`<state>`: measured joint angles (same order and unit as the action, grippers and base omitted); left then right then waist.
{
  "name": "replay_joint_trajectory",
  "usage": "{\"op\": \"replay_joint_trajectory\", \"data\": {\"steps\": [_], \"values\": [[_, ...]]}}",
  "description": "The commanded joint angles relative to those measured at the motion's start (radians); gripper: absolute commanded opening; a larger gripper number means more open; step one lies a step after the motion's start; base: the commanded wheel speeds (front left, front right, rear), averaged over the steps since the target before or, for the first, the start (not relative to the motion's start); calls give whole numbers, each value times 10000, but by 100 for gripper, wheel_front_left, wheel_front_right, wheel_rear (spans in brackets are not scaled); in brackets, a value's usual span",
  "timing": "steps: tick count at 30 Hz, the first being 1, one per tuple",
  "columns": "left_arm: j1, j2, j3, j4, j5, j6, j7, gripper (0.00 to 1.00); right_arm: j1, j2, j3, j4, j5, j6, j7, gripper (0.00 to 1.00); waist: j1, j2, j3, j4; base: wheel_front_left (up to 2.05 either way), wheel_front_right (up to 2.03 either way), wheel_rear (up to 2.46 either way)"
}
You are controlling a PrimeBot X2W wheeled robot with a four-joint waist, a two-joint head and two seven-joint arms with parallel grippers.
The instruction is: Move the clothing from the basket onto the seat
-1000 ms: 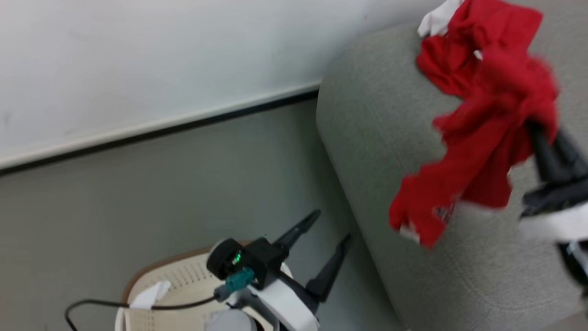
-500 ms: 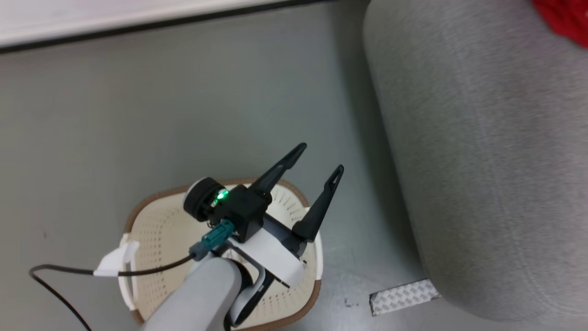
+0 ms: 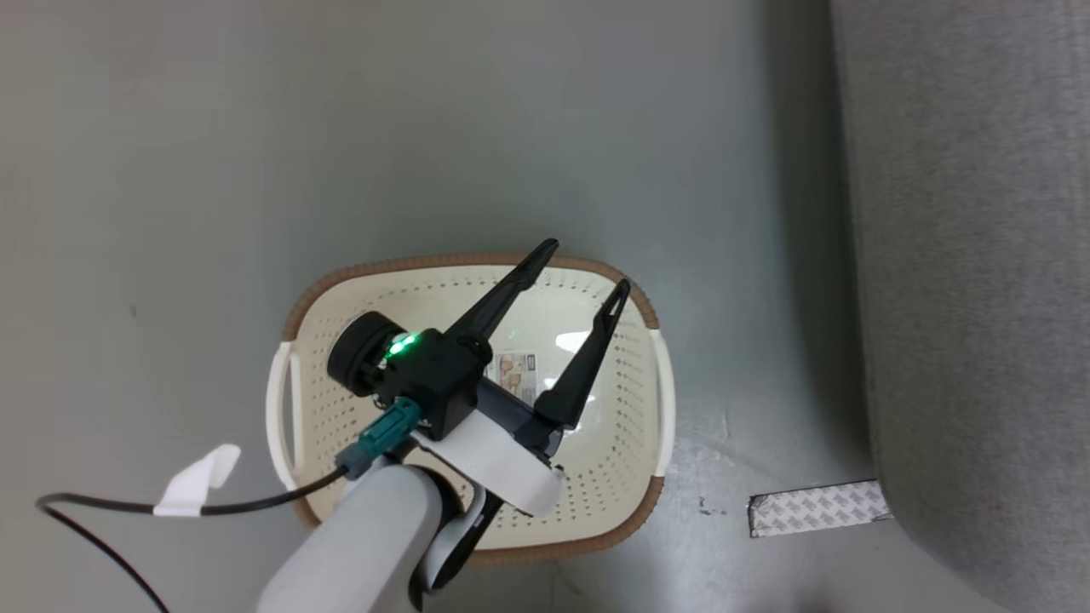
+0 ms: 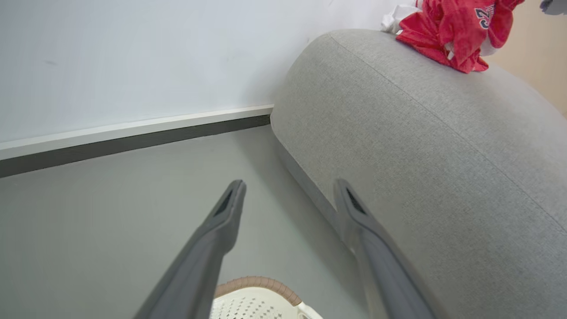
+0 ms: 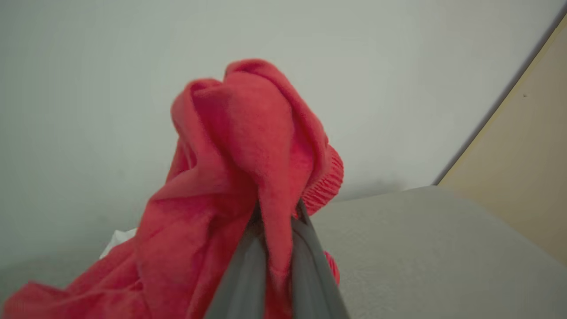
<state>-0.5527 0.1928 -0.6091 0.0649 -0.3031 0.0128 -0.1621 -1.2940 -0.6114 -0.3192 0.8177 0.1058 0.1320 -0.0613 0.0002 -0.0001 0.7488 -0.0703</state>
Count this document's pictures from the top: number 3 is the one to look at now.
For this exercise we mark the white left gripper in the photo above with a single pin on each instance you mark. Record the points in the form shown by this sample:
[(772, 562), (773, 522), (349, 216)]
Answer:
[(502, 468)]

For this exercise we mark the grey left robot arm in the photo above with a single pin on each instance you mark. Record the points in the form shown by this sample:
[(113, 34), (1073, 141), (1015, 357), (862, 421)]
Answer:
[(366, 545)]

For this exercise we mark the cream perforated laundry basket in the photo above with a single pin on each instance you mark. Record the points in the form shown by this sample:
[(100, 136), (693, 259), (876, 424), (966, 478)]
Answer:
[(324, 409)]

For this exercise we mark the paper label sticker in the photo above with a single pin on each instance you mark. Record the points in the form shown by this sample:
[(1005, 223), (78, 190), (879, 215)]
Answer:
[(513, 370)]

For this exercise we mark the grey patterned floor tape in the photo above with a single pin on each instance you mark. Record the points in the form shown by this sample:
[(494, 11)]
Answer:
[(817, 508)]

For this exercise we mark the grey fabric sofa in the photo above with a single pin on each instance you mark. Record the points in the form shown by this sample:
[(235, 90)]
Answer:
[(979, 255)]

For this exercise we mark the teal left camera connector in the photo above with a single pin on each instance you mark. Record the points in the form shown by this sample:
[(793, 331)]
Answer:
[(387, 434)]

